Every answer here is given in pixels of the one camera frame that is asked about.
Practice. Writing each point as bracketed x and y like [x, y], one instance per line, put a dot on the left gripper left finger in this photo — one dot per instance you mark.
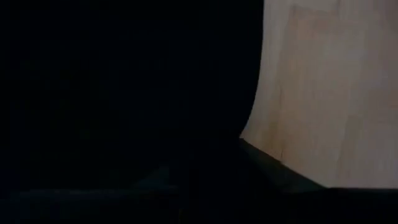
[161, 182]

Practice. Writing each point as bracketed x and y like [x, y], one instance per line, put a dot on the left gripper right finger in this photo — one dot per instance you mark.
[264, 171]

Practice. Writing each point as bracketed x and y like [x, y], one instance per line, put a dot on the black t-shirt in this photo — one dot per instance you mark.
[124, 77]

